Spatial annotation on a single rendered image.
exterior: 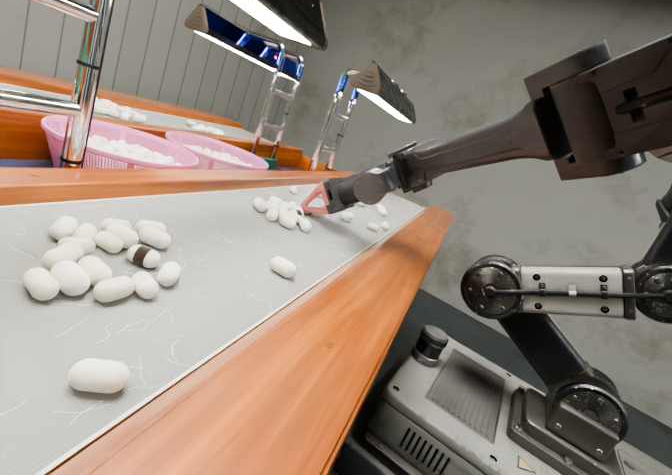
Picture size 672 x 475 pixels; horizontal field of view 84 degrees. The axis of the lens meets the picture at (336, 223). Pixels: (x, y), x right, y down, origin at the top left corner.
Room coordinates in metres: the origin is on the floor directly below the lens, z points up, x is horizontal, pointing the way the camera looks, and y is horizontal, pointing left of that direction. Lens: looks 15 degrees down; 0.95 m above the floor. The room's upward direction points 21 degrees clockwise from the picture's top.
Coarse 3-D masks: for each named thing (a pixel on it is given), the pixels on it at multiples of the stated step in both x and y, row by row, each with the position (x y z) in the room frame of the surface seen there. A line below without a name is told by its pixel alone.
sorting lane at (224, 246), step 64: (256, 192) 0.80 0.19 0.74; (0, 256) 0.28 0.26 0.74; (192, 256) 0.41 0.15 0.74; (256, 256) 0.48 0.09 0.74; (320, 256) 0.57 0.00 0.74; (0, 320) 0.21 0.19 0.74; (64, 320) 0.24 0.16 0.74; (128, 320) 0.26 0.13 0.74; (192, 320) 0.29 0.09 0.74; (256, 320) 0.33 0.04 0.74; (0, 384) 0.17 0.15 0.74; (64, 384) 0.19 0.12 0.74; (128, 384) 0.20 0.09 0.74; (0, 448) 0.14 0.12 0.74; (64, 448) 0.15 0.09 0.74
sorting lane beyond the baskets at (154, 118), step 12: (0, 84) 0.88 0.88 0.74; (48, 96) 0.95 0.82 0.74; (60, 96) 1.00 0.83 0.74; (132, 108) 1.25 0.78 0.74; (132, 120) 1.05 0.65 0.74; (156, 120) 1.20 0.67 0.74; (168, 120) 1.29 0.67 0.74; (180, 120) 1.39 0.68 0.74; (192, 120) 1.51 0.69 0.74; (228, 132) 1.56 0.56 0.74; (240, 132) 1.71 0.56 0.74
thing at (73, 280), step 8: (56, 264) 0.27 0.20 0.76; (64, 264) 0.27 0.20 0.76; (72, 264) 0.27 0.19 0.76; (56, 272) 0.26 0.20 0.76; (64, 272) 0.26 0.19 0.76; (72, 272) 0.26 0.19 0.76; (80, 272) 0.27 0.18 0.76; (64, 280) 0.26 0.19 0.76; (72, 280) 0.26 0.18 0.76; (80, 280) 0.26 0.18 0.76; (88, 280) 0.27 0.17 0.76; (64, 288) 0.26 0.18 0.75; (72, 288) 0.26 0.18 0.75; (80, 288) 0.26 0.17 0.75
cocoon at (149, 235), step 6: (144, 228) 0.39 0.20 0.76; (150, 228) 0.39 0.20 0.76; (144, 234) 0.39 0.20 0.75; (150, 234) 0.39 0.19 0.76; (156, 234) 0.39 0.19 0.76; (162, 234) 0.39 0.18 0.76; (168, 234) 0.40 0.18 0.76; (144, 240) 0.39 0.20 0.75; (150, 240) 0.39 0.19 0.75; (156, 240) 0.39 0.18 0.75; (162, 240) 0.39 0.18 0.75; (168, 240) 0.39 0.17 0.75; (156, 246) 0.39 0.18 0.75; (162, 246) 0.39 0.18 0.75
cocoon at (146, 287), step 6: (138, 276) 0.30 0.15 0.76; (144, 276) 0.30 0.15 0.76; (150, 276) 0.31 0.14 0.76; (138, 282) 0.30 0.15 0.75; (144, 282) 0.29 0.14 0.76; (150, 282) 0.30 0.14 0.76; (156, 282) 0.30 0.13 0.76; (138, 288) 0.29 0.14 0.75; (144, 288) 0.29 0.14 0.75; (150, 288) 0.29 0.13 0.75; (156, 288) 0.30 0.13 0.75; (138, 294) 0.29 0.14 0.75; (144, 294) 0.29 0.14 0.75; (150, 294) 0.29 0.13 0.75
